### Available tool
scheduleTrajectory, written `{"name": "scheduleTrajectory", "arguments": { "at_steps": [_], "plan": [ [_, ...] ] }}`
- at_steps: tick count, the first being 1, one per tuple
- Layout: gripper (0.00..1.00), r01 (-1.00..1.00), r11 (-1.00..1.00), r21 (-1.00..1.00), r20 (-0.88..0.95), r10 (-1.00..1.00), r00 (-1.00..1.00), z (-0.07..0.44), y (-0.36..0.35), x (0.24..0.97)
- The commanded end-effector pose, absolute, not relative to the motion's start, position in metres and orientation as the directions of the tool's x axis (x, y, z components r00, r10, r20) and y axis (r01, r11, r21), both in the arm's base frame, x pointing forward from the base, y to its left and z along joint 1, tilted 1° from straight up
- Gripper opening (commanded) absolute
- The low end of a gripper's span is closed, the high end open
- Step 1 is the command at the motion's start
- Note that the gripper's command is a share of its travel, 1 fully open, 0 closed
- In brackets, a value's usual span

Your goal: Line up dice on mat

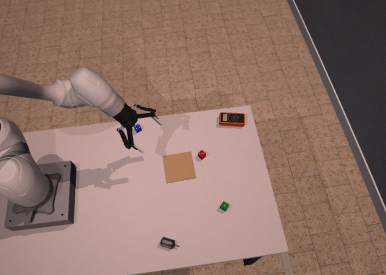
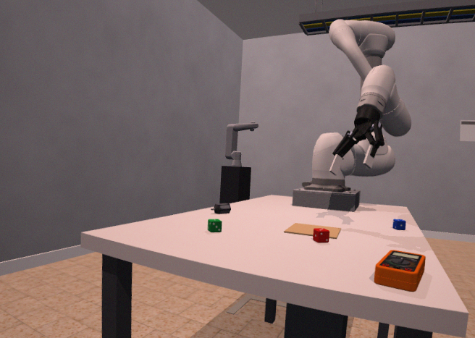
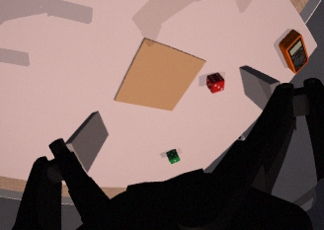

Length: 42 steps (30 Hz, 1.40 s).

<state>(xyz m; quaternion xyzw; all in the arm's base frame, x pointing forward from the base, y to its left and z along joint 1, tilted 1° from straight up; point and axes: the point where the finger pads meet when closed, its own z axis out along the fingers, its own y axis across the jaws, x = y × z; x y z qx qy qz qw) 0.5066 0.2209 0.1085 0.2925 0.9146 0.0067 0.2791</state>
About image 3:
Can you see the red die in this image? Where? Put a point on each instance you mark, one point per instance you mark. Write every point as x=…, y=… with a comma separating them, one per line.
x=215, y=82

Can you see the orange pocket multimeter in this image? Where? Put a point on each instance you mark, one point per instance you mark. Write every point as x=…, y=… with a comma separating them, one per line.
x=294, y=52

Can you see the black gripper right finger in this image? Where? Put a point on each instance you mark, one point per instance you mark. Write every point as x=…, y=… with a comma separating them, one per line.
x=257, y=160

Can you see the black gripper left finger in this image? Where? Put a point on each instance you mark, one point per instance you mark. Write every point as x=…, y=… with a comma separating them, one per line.
x=40, y=207

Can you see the tan flat mat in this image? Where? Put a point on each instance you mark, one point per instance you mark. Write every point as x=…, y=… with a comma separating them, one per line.
x=158, y=76

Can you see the green die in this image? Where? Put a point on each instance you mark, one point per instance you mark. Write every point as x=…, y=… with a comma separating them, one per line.
x=173, y=156

